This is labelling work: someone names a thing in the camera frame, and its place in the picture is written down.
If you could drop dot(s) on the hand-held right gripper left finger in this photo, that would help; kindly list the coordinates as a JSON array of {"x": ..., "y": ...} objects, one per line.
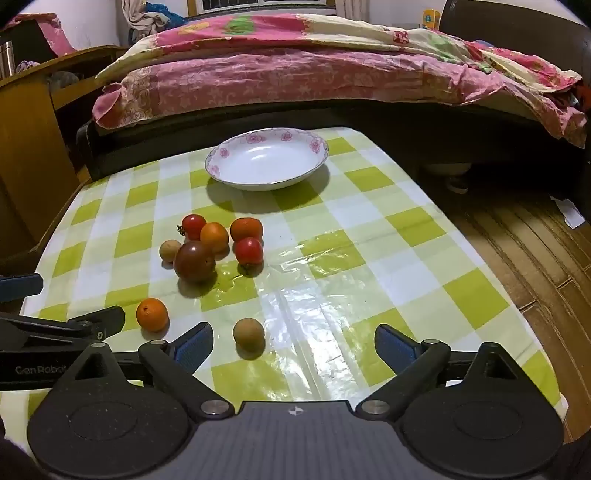
[{"x": 194, "y": 345}]

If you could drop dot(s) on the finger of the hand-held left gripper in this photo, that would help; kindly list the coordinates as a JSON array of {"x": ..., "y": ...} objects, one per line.
[
  {"x": 18, "y": 286},
  {"x": 69, "y": 328}
]

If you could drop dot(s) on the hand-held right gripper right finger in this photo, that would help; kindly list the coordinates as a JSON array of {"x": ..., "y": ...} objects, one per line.
[{"x": 396, "y": 346}]

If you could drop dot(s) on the brown longan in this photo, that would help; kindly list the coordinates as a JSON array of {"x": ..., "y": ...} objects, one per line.
[
  {"x": 249, "y": 332},
  {"x": 169, "y": 250}
]

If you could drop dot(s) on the dark purple tomato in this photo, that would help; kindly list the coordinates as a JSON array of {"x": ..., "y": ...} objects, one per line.
[{"x": 194, "y": 263}]

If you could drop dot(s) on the red cherry tomato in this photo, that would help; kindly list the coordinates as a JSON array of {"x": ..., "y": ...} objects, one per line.
[
  {"x": 249, "y": 251},
  {"x": 195, "y": 225}
]

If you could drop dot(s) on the small orange mandarin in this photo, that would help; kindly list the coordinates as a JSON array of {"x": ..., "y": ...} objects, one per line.
[{"x": 215, "y": 236}]

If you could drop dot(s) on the white floral rimmed plate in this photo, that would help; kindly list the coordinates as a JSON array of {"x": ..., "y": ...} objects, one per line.
[{"x": 268, "y": 159}]

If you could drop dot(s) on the green checkered tablecloth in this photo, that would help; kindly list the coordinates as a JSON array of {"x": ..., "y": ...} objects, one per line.
[{"x": 369, "y": 277}]

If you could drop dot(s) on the brown wooden cabinet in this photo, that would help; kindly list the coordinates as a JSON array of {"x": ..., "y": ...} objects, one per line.
[{"x": 27, "y": 161}]

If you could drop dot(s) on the dark shoe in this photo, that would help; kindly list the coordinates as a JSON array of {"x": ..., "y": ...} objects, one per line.
[{"x": 457, "y": 184}]

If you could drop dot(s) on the dark wooden bed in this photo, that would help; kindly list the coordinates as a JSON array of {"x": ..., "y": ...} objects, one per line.
[{"x": 138, "y": 147}]

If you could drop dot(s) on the white paper scrap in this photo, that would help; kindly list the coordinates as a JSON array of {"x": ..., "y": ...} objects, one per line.
[{"x": 570, "y": 211}]

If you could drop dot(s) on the steel thermos flask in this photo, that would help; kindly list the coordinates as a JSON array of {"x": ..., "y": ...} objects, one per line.
[{"x": 6, "y": 59}]

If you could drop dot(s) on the pink cloth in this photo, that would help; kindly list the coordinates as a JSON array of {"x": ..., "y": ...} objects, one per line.
[{"x": 55, "y": 34}]

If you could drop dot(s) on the bed with pink blanket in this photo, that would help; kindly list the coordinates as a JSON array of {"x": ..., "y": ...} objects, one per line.
[{"x": 286, "y": 78}]

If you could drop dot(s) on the pile of clothes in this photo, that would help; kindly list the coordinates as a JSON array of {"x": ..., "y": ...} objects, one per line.
[{"x": 143, "y": 16}]

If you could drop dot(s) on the yellow toy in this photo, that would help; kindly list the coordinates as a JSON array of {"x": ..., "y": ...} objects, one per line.
[{"x": 430, "y": 19}]

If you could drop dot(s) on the barred window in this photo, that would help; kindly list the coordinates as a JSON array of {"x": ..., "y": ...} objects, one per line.
[{"x": 263, "y": 4}]

